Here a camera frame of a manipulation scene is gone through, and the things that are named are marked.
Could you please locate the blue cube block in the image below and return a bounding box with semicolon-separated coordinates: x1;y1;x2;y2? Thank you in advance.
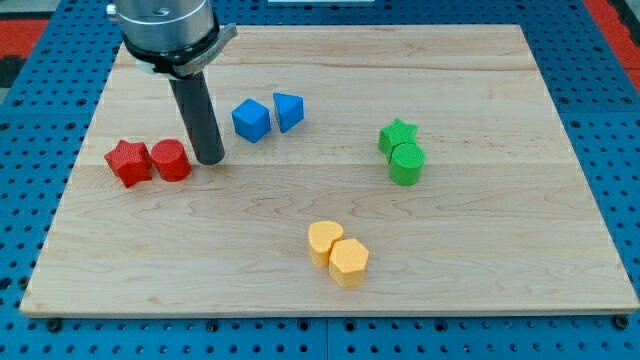
231;98;271;143

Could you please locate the yellow heart block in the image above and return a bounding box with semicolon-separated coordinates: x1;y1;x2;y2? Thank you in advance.
307;220;344;268

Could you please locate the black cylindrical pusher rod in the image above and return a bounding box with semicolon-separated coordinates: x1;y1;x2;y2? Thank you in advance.
169;72;225;165

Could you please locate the wooden board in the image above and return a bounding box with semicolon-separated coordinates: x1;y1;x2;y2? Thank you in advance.
20;25;639;319

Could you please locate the red star block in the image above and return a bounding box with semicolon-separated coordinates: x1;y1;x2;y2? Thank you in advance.
104;140;153;188

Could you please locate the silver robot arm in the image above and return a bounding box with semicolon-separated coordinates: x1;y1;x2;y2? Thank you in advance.
106;0;237;165

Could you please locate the blue triangle block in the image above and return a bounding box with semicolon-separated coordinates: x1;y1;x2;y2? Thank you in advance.
273;93;304;133

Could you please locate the green star block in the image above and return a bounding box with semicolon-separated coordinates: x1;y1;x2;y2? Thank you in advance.
377;118;419;163

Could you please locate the yellow hexagon block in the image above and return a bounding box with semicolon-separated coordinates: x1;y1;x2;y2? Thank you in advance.
329;238;369;287

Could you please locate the red cylinder block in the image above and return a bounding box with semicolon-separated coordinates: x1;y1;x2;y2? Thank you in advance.
151;139;191;182

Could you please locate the green cylinder block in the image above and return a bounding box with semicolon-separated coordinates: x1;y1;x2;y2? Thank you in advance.
390;143;426;186

